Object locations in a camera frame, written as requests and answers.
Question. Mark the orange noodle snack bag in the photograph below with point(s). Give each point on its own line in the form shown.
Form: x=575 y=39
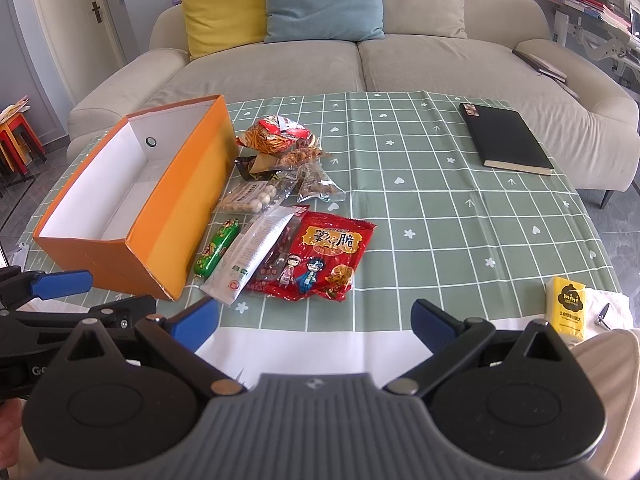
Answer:
x=275 y=135

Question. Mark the white door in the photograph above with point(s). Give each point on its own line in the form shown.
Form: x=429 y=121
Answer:
x=83 y=43

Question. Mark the red orange stool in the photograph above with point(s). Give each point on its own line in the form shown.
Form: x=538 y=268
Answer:
x=20 y=146

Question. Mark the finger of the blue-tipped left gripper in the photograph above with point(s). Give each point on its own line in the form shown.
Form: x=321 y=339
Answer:
x=48 y=286

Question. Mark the yellow cushion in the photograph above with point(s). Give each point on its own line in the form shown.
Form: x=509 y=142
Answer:
x=213 y=26

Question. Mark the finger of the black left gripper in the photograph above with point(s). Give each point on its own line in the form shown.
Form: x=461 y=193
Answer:
x=124 y=311

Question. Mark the red cartoon snack bag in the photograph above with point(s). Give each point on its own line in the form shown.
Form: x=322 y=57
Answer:
x=323 y=259

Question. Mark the black notebook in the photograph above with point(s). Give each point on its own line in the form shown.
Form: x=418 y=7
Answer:
x=504 y=141

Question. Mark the books on sofa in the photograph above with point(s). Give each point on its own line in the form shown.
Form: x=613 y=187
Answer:
x=547 y=69

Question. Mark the person's left hand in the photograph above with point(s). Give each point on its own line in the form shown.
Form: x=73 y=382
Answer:
x=11 y=433

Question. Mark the own right gripper blue-tipped left finger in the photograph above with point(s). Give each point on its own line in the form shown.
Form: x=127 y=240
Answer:
x=170 y=345

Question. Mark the brown gold snack packet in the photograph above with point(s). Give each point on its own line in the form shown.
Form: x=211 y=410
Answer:
x=259 y=167

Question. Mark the beige sofa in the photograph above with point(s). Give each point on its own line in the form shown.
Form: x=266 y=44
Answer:
x=594 y=139

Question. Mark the orange cardboard box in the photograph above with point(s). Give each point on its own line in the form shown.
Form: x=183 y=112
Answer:
x=134 y=211

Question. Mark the white bookshelf with books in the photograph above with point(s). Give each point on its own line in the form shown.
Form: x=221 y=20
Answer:
x=607 y=30

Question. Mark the green sausage snack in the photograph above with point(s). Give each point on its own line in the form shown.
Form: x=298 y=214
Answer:
x=221 y=241

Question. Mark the white long snack packet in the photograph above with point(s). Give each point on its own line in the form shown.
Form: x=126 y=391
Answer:
x=246 y=253

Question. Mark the green checkered tablecloth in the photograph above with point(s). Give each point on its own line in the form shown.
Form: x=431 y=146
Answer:
x=476 y=242

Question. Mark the red chicken foot packet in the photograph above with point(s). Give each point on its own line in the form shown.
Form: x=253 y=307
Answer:
x=275 y=262

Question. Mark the light blue cushion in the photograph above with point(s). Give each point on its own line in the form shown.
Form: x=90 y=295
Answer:
x=348 y=20

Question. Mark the own right gripper blue-tipped right finger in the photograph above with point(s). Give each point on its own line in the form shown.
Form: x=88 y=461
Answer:
x=455 y=346

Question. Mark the clear bag of white balls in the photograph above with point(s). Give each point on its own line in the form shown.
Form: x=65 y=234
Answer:
x=255 y=197

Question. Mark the clear bag brown nuts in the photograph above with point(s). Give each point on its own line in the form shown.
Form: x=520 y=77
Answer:
x=314 y=182

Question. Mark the yellow tissue pack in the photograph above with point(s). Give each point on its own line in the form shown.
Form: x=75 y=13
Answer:
x=565 y=308

